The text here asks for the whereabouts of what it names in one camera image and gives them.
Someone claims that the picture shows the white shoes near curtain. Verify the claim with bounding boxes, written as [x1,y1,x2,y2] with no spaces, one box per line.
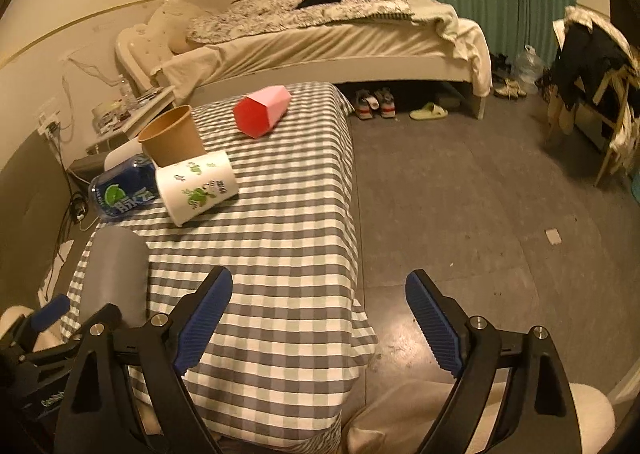
[494,79,527,100]

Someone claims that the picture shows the white paper scrap on floor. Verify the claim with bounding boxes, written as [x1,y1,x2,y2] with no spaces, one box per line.
[544,229,562,246]

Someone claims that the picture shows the brown kraft paper cup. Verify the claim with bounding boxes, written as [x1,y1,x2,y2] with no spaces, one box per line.
[138,105,206,167]

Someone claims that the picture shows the large clear water jug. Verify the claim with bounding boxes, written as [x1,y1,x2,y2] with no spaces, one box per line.
[514,44,544,84]

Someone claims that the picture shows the white wall power strip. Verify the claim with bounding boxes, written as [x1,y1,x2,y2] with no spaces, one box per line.
[37,111,61,136]

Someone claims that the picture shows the grey sneaker right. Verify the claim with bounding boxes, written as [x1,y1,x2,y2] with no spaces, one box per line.
[374,88,396,119]

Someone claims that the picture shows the grey sneaker left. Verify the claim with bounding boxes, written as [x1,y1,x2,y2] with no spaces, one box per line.
[354,90,380,121]

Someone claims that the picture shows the person's leg beige trousers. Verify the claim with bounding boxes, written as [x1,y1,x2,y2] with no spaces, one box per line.
[340,379,616,454]
[0,303,66,354]

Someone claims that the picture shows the person's right leg beige trousers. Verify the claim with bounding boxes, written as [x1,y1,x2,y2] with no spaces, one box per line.
[340,379,616,454]

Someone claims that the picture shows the bed with beige sheet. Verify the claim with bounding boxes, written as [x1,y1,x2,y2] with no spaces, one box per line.
[149,0,491,119]

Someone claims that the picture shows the grey white checkered tablecloth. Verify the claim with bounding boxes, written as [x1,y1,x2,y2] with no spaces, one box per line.
[60,81,379,454]

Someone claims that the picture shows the white paper cup green print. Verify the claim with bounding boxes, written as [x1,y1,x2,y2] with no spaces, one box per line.
[155,151,240,227]

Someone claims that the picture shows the green slipper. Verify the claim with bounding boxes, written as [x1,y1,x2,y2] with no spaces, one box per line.
[409,102,448,121]

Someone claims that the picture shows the person's left leg beige trousers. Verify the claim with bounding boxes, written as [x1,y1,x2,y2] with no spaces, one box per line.
[0,303,66,354]

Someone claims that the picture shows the white bedside table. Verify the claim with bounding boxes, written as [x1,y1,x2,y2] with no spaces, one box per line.
[84,83,177,156]

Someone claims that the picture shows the beige pillow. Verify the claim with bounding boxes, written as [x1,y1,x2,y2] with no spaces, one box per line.
[145,0,208,54]

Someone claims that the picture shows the grey plastic cup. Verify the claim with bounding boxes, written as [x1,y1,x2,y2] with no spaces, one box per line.
[79,226,150,327]

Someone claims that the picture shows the blue labelled water bottle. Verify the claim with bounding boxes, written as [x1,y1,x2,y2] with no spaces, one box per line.
[89,139,160,220]

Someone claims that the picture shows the grey sneaker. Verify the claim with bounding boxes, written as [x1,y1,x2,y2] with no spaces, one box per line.
[374,88,396,119]
[354,90,380,121]

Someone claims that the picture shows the patterned grey blanket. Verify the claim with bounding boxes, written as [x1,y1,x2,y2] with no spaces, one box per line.
[186,0,412,44]

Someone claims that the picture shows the wooden chair with clothes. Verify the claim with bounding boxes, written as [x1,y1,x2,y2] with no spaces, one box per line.
[547,6,639,183]

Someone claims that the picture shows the red hexagonal cup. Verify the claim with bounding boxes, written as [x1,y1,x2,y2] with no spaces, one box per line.
[233,85,292,139]

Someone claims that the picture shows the white tufted headboard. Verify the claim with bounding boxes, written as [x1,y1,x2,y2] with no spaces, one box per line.
[115,24,162,92]

